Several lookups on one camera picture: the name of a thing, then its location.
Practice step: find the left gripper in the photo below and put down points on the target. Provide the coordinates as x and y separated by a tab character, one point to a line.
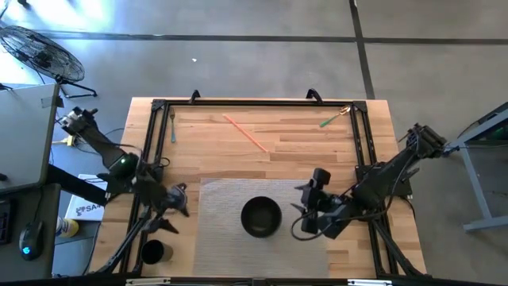
158	196

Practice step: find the light grey desk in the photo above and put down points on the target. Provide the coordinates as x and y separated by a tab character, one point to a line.
24	135

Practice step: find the grey metal table frame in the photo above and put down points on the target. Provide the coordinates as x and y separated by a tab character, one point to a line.
472	178

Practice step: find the black cup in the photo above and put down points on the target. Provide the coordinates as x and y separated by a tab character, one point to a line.
152	252

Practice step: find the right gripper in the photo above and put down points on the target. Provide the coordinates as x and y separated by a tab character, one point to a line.
317	200

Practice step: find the black keyboard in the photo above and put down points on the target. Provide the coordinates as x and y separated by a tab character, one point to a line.
4	222

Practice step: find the yellow and white can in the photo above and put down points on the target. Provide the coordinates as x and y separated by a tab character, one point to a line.
67	227

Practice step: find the black floor fan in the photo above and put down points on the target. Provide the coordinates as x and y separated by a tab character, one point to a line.
43	55

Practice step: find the grey woven placemat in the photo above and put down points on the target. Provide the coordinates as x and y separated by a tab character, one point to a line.
222	246

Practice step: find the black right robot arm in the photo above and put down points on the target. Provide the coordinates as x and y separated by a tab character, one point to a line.
381	178

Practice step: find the black computer mouse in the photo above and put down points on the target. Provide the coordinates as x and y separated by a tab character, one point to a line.
31	240

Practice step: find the white printed cardboard box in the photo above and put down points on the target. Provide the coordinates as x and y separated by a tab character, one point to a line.
85	208

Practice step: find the orange chopstick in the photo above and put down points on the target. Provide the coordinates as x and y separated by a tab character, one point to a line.
246	134

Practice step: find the yellow power plug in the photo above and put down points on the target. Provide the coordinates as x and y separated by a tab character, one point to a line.
70	140

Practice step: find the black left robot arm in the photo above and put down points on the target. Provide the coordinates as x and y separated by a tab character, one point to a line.
107	147

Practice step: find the black desk beam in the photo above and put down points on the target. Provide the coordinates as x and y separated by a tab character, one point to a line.
71	183

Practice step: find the white label strip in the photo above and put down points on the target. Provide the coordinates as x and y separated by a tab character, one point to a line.
147	281
369	282

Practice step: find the dark grey desk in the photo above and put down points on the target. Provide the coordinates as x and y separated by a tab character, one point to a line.
39	206

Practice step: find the black aluminium table frame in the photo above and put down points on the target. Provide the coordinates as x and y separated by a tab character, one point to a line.
258	103

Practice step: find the black bowl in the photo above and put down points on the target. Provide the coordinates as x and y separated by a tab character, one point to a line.
261	217

